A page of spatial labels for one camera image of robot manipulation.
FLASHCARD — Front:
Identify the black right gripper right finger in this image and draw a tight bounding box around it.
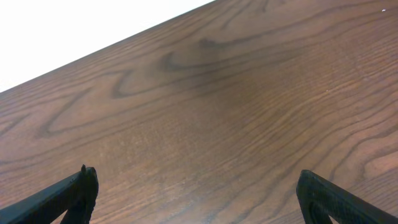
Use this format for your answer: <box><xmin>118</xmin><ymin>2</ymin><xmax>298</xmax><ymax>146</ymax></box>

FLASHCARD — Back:
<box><xmin>296</xmin><ymin>170</ymin><xmax>397</xmax><ymax>224</ymax></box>

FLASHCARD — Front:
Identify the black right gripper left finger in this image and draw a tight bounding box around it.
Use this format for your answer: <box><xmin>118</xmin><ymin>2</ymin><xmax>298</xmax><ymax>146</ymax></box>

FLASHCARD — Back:
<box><xmin>1</xmin><ymin>166</ymin><xmax>99</xmax><ymax>224</ymax></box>

